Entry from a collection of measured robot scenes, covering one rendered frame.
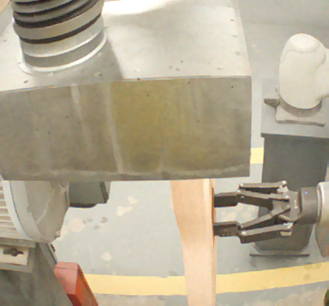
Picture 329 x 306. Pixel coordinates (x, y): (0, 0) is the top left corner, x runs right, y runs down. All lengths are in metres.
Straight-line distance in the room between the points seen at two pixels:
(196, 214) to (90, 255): 1.53
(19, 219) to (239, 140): 0.36
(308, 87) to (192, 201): 0.93
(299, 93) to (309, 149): 0.21
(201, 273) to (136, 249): 1.38
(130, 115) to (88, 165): 0.09
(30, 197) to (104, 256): 1.51
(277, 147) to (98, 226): 0.96
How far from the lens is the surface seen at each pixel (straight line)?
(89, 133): 0.57
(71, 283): 1.47
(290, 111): 1.69
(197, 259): 0.88
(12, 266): 0.93
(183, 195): 0.74
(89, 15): 0.54
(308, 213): 0.98
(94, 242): 2.31
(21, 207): 0.76
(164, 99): 0.54
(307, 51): 1.57
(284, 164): 1.78
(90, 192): 1.19
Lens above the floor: 1.84
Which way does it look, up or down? 44 degrees down
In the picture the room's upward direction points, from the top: 7 degrees counter-clockwise
